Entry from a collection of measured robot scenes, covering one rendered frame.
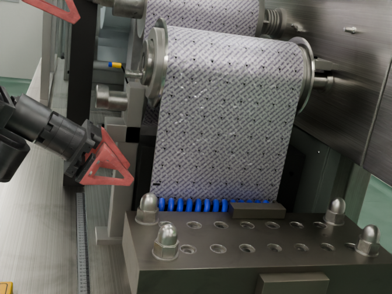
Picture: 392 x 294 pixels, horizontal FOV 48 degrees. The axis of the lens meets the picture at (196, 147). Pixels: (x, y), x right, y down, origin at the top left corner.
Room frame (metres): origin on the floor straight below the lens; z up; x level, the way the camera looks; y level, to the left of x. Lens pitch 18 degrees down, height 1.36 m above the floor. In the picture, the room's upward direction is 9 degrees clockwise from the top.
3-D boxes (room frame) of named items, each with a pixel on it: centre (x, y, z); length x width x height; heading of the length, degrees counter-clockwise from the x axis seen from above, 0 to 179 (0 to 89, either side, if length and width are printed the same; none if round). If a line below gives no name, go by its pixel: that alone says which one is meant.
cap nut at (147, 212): (0.61, 0.06, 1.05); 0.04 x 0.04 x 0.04
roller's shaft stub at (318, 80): (0.83, -0.19, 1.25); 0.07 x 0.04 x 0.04; 108
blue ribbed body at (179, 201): (0.70, -0.05, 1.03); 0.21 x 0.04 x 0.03; 108
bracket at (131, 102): (0.76, 0.14, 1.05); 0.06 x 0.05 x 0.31; 108
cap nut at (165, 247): (0.52, 0.02, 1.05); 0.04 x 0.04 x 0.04
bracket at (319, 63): (0.83, -0.20, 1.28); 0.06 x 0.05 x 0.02; 108
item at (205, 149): (0.72, -0.05, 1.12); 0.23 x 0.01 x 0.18; 108
